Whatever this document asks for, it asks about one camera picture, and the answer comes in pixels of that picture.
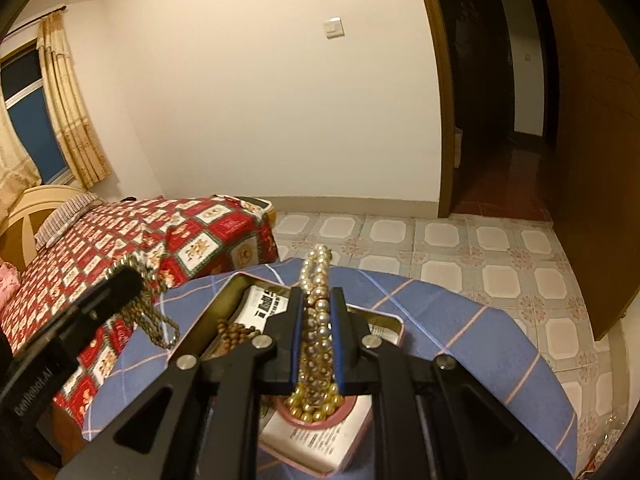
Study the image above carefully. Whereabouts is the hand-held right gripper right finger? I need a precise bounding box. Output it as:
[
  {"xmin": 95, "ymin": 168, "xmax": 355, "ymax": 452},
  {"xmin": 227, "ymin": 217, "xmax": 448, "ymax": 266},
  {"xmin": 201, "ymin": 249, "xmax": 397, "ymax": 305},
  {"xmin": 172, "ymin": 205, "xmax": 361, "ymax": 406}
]
[{"xmin": 327, "ymin": 286, "xmax": 573, "ymax": 480}]

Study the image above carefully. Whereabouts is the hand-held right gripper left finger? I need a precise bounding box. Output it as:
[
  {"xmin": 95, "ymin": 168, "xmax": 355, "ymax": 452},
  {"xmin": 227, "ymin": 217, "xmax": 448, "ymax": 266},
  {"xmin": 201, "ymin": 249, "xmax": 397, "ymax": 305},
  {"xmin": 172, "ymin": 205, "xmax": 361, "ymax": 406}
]
[{"xmin": 59, "ymin": 287, "xmax": 307, "ymax": 480}]

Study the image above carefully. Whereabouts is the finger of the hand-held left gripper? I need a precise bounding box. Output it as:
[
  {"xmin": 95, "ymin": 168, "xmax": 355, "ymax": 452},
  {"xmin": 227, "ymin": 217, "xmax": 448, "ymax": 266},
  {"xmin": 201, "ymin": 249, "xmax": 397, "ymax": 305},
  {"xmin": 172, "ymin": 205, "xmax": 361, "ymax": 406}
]
[{"xmin": 74, "ymin": 266, "xmax": 145, "ymax": 327}]

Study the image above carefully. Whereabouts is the gold bead necklace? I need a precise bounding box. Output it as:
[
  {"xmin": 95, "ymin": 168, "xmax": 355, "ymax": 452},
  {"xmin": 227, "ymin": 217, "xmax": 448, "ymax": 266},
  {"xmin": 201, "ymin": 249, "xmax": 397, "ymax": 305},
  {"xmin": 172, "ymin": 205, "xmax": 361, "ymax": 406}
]
[{"xmin": 287, "ymin": 245, "xmax": 347, "ymax": 426}]

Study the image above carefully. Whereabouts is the bronze chain necklace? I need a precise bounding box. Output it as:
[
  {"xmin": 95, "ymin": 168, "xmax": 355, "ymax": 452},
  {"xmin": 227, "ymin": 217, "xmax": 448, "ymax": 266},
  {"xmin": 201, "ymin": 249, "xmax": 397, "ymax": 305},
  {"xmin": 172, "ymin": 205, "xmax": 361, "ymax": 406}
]
[{"xmin": 105, "ymin": 255, "xmax": 181, "ymax": 350}]

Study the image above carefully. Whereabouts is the wooden bead bracelet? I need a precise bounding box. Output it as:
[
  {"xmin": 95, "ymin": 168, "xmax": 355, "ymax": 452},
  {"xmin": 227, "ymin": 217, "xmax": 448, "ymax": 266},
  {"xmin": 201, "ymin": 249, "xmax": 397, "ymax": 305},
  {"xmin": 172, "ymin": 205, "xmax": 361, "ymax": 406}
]
[{"xmin": 216, "ymin": 319, "xmax": 261, "ymax": 357}]

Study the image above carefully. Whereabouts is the rectangular metal tin box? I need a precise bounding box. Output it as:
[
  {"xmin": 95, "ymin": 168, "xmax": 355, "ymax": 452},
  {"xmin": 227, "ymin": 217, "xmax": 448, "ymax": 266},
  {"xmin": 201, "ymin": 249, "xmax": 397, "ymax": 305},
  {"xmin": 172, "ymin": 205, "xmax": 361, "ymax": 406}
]
[{"xmin": 172, "ymin": 271, "xmax": 406, "ymax": 476}]

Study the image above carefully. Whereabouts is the red patterned bed blanket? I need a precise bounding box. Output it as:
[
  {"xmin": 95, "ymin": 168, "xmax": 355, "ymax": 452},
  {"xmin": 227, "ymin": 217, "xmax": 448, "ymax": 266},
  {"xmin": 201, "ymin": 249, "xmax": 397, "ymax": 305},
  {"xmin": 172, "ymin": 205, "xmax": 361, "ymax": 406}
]
[{"xmin": 0, "ymin": 194, "xmax": 278, "ymax": 431}]

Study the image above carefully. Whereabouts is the striped pillow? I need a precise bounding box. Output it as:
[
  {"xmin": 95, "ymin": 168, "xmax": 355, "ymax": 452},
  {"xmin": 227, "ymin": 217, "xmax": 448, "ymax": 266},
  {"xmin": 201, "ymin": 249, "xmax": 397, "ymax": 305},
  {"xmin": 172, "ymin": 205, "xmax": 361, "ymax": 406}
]
[{"xmin": 34, "ymin": 192, "xmax": 101, "ymax": 250}]

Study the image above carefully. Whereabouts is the pink pillow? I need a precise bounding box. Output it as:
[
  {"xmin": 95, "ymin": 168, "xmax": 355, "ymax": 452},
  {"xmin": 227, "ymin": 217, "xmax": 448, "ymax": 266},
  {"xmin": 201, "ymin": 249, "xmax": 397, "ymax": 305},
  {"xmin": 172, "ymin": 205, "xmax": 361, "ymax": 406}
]
[{"xmin": 0, "ymin": 261, "xmax": 21, "ymax": 292}]

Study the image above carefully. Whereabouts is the blue checked tablecloth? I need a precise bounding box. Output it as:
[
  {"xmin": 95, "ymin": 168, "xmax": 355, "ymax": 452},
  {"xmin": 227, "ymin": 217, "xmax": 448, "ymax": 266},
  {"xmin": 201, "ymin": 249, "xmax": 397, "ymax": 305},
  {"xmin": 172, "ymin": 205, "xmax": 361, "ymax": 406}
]
[{"xmin": 82, "ymin": 257, "xmax": 578, "ymax": 480}]

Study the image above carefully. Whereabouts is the wooden bed headboard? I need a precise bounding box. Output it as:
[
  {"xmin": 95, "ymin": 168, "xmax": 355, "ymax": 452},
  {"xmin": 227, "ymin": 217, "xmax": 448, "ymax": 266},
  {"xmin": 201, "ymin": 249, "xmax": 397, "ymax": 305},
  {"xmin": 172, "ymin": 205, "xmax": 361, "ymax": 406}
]
[{"xmin": 0, "ymin": 185, "xmax": 88, "ymax": 261}]

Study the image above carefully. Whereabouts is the window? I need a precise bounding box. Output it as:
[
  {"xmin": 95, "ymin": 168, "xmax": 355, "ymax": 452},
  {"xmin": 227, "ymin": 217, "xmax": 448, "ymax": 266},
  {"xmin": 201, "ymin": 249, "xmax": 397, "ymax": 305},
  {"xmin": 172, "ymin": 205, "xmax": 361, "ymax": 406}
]
[{"xmin": 0, "ymin": 45, "xmax": 76, "ymax": 187}]

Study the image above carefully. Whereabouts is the crinkled clear plastic bag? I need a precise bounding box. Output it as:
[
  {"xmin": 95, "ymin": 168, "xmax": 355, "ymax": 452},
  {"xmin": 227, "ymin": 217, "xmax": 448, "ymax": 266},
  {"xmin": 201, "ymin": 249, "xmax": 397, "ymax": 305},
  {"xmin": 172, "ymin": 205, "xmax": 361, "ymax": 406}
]
[{"xmin": 575, "ymin": 400, "xmax": 628, "ymax": 480}]

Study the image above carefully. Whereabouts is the brown wooden door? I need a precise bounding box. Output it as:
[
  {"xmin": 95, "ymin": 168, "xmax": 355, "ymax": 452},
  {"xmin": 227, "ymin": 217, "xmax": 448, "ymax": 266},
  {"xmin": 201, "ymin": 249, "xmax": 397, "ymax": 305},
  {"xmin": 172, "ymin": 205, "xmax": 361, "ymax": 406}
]
[{"xmin": 534, "ymin": 0, "xmax": 640, "ymax": 342}]

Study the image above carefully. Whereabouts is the pink plastic ring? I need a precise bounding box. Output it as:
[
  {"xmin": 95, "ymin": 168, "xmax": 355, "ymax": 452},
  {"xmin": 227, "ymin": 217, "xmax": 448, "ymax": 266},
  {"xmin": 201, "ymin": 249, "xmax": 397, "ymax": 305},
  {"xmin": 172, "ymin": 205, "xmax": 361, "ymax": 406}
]
[{"xmin": 275, "ymin": 392, "xmax": 367, "ymax": 429}]

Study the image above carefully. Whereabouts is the brown wooden door frame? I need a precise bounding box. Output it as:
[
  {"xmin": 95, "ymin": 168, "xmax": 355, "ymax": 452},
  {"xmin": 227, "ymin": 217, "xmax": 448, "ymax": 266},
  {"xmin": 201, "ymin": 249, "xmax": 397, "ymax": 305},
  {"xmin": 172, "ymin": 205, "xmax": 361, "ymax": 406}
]
[{"xmin": 412, "ymin": 0, "xmax": 458, "ymax": 219}]

